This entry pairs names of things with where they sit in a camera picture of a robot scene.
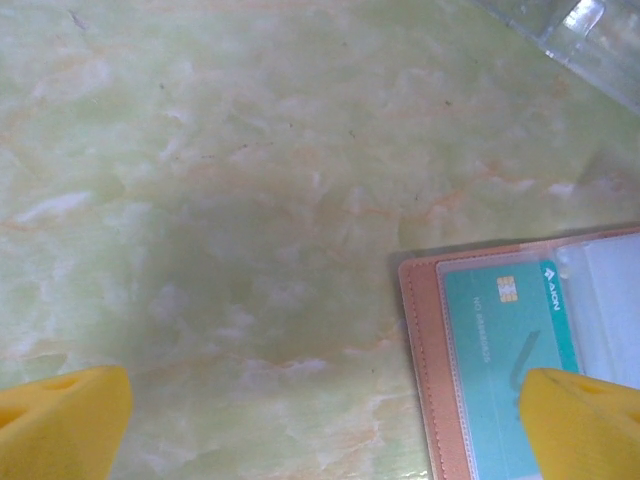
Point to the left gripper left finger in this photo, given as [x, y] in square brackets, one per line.
[55, 430]

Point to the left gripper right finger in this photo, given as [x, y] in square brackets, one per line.
[585, 435]

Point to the teal credit card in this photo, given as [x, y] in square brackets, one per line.
[500, 350]

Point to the pink leather card holder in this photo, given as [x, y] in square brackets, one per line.
[425, 350]

